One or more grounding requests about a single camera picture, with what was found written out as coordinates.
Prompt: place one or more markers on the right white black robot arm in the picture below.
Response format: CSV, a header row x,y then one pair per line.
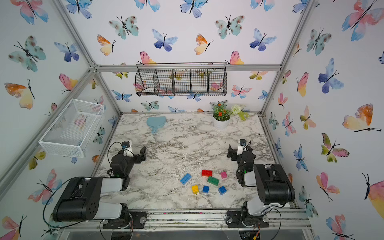
x,y
274,188

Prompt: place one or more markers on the pink small lego brick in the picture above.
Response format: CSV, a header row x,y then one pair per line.
x,y
223,175

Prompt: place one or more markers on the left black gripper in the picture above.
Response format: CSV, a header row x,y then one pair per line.
x,y
136,157

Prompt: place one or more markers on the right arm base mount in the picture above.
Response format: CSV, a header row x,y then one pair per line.
x,y
239,219

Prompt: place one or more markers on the blue small lego brick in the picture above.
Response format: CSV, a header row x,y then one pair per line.
x,y
206,189
222,190

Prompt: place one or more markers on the green lego brick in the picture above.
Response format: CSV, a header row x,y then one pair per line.
x,y
213,181

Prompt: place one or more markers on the potted plant white pot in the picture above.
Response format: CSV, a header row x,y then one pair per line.
x,y
222,114

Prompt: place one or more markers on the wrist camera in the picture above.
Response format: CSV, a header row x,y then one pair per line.
x,y
242,146
127,147

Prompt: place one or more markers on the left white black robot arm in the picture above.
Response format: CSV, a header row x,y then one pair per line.
x,y
81,199

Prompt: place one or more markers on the aluminium front rail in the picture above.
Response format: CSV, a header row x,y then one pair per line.
x,y
217,219

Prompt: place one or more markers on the yellow small lego brick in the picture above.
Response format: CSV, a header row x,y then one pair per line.
x,y
195,189

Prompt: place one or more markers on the light blue long lego brick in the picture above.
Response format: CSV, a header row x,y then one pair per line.
x,y
185,179

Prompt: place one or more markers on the white mesh wall basket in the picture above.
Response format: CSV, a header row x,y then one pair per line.
x,y
72,129

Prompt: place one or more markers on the teal hand mirror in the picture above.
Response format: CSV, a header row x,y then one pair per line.
x,y
156,123

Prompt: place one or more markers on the black wire wall basket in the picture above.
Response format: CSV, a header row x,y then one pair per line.
x,y
181,79

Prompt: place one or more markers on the red lego brick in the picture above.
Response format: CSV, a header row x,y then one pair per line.
x,y
207,173

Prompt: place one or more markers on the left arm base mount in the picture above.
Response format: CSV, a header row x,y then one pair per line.
x,y
128,220

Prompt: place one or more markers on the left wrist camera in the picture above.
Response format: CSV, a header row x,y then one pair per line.
x,y
127,147

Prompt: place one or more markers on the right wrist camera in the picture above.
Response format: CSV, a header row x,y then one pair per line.
x,y
242,146

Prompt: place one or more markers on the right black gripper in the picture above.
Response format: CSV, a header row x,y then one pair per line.
x,y
243,153

